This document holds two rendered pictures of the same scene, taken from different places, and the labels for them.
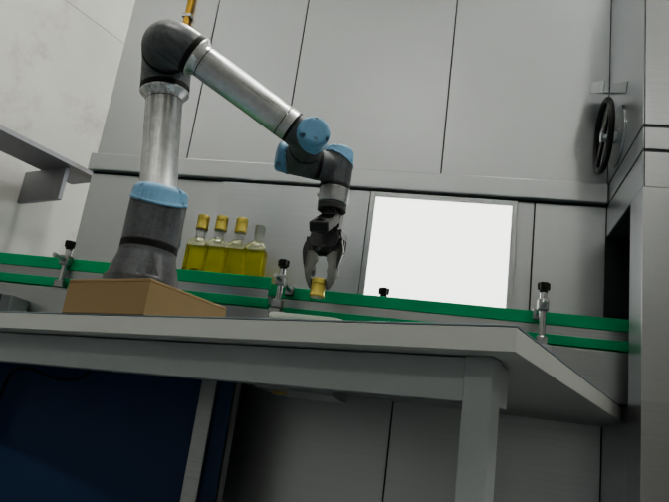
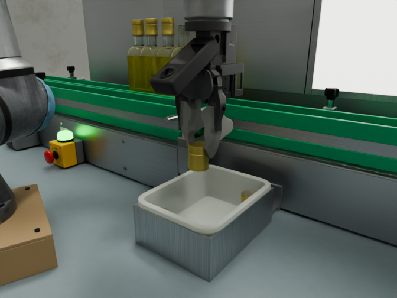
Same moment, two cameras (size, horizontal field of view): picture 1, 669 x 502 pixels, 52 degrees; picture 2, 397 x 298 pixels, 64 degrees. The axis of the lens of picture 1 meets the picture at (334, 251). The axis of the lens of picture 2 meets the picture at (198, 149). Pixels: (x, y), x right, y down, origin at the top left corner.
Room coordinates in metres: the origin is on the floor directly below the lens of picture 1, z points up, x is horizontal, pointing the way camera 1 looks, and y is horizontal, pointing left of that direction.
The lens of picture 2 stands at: (1.10, -0.20, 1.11)
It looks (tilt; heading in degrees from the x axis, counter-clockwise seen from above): 19 degrees down; 26
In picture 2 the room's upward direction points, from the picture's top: straight up
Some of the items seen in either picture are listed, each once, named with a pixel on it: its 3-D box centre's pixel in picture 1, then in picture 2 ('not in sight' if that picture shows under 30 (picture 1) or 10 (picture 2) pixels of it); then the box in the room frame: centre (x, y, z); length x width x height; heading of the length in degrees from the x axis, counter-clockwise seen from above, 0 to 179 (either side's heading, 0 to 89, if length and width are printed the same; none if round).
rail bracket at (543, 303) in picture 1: (540, 331); not in sight; (1.58, -0.51, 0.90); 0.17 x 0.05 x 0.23; 169
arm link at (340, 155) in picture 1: (335, 168); not in sight; (1.57, 0.02, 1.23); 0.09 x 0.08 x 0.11; 103
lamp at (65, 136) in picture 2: not in sight; (65, 135); (1.72, 0.55, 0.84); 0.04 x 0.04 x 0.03
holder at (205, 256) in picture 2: not in sight; (215, 208); (1.61, 0.02, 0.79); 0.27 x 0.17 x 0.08; 169
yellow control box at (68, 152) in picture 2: not in sight; (66, 152); (1.72, 0.55, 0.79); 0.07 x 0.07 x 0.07; 79
